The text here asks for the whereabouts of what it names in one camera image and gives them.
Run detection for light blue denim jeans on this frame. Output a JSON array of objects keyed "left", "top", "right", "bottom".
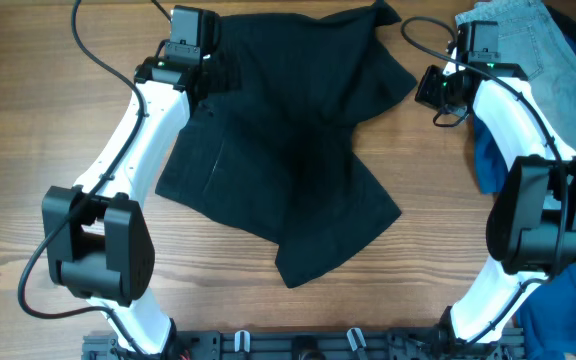
[{"left": 455, "top": 0, "right": 576, "bottom": 151}]

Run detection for black shorts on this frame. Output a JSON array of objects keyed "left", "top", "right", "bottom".
[{"left": 156, "top": 1, "right": 416, "bottom": 288}]

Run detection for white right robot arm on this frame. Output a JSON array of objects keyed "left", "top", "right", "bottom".
[{"left": 415, "top": 63, "right": 576, "bottom": 353}]

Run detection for blue garment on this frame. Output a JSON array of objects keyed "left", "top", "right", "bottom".
[{"left": 472, "top": 34, "right": 576, "bottom": 360}]

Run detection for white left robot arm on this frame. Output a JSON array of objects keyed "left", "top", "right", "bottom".
[{"left": 42, "top": 55, "right": 240, "bottom": 359}]

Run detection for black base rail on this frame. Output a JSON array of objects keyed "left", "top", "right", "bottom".
[{"left": 81, "top": 328, "right": 528, "bottom": 360}]

